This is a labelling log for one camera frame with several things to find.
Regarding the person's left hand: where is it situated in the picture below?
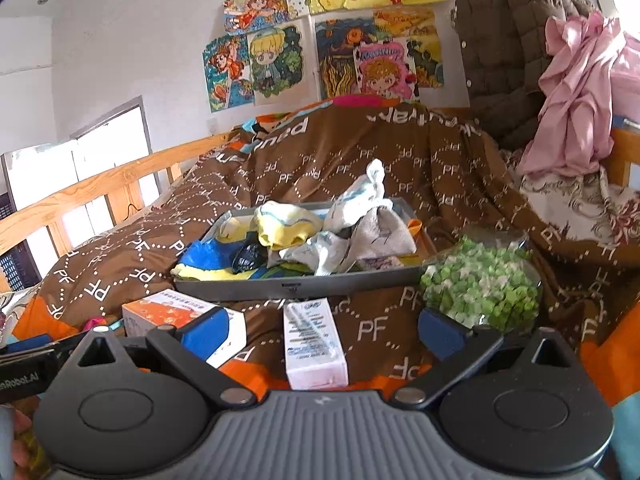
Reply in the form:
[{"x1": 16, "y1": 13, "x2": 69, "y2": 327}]
[{"x1": 11, "y1": 409, "x2": 37, "y2": 467}]

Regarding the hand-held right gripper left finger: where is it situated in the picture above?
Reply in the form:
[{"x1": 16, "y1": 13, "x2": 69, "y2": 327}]
[{"x1": 65, "y1": 305, "x2": 258, "y2": 407}]

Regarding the window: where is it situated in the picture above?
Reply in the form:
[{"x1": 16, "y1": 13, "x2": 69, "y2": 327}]
[{"x1": 0, "y1": 96, "x2": 154, "y2": 241}]

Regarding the dark storage crate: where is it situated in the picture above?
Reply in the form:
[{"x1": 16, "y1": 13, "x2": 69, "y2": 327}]
[{"x1": 0, "y1": 252, "x2": 41, "y2": 294}]

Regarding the grey linen pouch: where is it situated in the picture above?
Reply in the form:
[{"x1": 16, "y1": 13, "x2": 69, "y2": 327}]
[{"x1": 359, "y1": 207, "x2": 417, "y2": 259}]

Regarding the brown printed quilt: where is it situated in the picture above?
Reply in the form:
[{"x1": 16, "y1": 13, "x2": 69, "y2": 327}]
[{"x1": 15, "y1": 95, "x2": 640, "y2": 411}]

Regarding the white carton box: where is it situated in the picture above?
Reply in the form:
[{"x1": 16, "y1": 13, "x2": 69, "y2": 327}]
[{"x1": 283, "y1": 297, "x2": 350, "y2": 390}]

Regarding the pink garment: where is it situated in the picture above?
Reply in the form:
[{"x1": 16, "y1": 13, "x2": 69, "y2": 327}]
[{"x1": 517, "y1": 12, "x2": 640, "y2": 179}]

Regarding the wooden bed end panel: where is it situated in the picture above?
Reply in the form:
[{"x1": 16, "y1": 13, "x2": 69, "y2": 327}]
[{"x1": 607, "y1": 125, "x2": 640, "y2": 202}]

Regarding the jar of green paper stars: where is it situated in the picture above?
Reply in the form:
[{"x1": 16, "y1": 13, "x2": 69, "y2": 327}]
[{"x1": 419, "y1": 232, "x2": 544, "y2": 336}]

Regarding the brown quilted jacket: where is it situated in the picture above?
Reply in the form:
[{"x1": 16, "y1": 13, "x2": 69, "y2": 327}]
[{"x1": 450, "y1": 0, "x2": 609, "y2": 152}]

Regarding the group of cartoon wall posters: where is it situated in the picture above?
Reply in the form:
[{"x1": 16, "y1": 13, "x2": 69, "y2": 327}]
[{"x1": 202, "y1": 0, "x2": 468, "y2": 114}]

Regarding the orange and white box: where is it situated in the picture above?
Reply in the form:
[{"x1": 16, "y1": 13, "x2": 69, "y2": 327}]
[{"x1": 121, "y1": 294, "x2": 246, "y2": 368}]

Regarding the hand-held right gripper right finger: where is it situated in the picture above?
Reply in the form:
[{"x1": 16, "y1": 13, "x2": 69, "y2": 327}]
[{"x1": 390, "y1": 306, "x2": 587, "y2": 408}]

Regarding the white blue-striped sock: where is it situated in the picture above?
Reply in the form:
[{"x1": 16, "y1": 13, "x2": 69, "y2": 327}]
[{"x1": 324, "y1": 159, "x2": 394, "y2": 234}]

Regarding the grey tray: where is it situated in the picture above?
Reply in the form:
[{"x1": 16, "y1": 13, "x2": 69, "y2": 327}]
[{"x1": 172, "y1": 197, "x2": 441, "y2": 304}]

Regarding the wooden bed rail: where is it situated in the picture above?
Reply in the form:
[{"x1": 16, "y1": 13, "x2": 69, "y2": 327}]
[{"x1": 0, "y1": 130, "x2": 237, "y2": 261}]

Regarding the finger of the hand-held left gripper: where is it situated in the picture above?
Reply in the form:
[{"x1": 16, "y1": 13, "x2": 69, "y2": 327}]
[{"x1": 0, "y1": 333, "x2": 86, "y2": 362}]

